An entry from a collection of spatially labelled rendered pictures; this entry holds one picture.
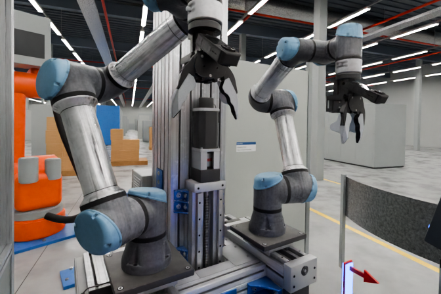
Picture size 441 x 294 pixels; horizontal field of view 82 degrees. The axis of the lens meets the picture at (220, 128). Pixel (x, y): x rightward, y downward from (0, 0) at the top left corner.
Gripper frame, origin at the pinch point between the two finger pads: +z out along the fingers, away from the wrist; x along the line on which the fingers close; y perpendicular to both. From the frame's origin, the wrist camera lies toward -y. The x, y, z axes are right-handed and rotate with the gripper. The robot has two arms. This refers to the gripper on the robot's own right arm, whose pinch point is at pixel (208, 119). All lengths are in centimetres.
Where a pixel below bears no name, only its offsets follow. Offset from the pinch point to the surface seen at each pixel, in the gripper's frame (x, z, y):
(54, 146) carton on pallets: 69, 64, 766
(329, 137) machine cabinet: -899, 49, 651
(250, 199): -107, 65, 129
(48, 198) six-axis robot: 53, 96, 337
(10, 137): 45, 7, 76
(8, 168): 46, 19, 76
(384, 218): -193, 76, 64
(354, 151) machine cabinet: -876, 96, 526
